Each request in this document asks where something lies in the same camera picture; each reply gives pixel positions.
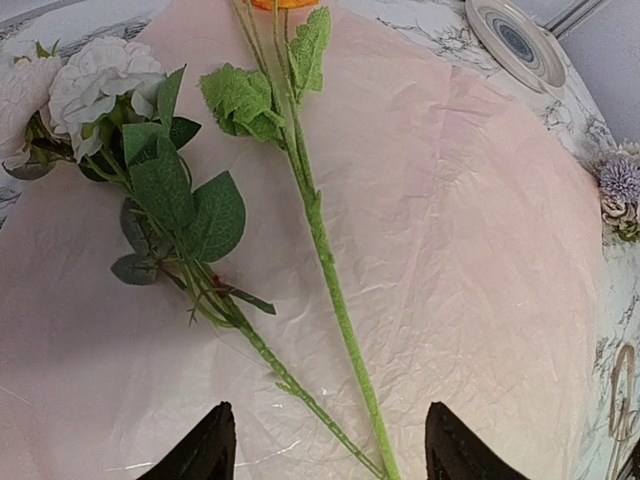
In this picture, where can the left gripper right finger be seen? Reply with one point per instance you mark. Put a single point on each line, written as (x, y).
(455, 452)

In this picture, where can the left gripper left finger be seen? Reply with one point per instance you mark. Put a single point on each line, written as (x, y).
(207, 452)

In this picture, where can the pink wrapping paper sheet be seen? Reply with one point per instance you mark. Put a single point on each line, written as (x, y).
(467, 241)

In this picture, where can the lilac fake flower sprig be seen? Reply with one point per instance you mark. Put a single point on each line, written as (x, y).
(618, 184)

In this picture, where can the white rose fake flower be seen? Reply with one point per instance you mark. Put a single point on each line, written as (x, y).
(110, 109)

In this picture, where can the orange fake flower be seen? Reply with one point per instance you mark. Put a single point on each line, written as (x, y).
(288, 41)

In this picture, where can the tan ribbon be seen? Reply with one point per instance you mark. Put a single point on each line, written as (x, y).
(621, 413)

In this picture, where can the grey ringed plate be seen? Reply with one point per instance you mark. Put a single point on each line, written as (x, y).
(518, 45)

